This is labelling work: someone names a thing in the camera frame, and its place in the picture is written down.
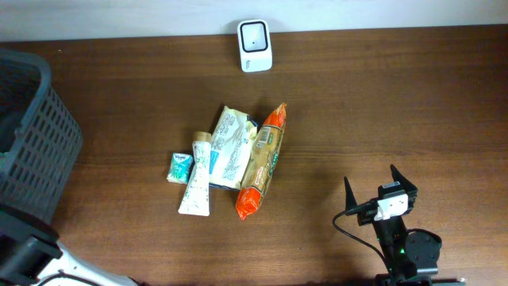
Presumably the white bamboo print tube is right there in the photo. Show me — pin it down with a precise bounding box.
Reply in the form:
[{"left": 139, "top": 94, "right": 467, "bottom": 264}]
[{"left": 178, "top": 131, "right": 211, "bottom": 216}]

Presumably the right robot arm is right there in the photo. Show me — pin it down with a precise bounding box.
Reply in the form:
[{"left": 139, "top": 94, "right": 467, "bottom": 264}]
[{"left": 333, "top": 165, "right": 465, "bottom": 286}]

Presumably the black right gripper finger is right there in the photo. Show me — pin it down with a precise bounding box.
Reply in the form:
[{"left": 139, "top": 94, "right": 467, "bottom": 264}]
[
  {"left": 390, "top": 164, "right": 417, "bottom": 191},
  {"left": 344, "top": 176, "right": 357, "bottom": 211}
]

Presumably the teal tissue packet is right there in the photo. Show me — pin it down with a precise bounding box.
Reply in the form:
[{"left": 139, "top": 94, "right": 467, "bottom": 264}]
[{"left": 167, "top": 153, "right": 194, "bottom": 184}]

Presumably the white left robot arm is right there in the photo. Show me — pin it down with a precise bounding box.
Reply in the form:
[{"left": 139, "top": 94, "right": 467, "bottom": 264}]
[{"left": 1, "top": 205, "right": 140, "bottom": 286}]

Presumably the white barcode scanner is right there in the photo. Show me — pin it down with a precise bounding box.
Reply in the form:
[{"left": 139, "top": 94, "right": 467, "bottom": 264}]
[{"left": 237, "top": 19, "right": 273, "bottom": 73}]

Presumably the cream yellow snack bag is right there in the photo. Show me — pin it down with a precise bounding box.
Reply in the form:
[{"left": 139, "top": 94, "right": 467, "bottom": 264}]
[{"left": 210, "top": 106, "right": 258, "bottom": 190}]

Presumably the dark grey plastic basket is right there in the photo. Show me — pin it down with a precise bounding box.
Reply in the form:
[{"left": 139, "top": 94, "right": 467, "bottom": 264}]
[{"left": 1, "top": 49, "right": 83, "bottom": 223}]

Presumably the orange spaghetti package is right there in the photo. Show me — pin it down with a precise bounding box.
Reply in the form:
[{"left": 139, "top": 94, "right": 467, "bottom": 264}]
[{"left": 235, "top": 102, "right": 287, "bottom": 220}]

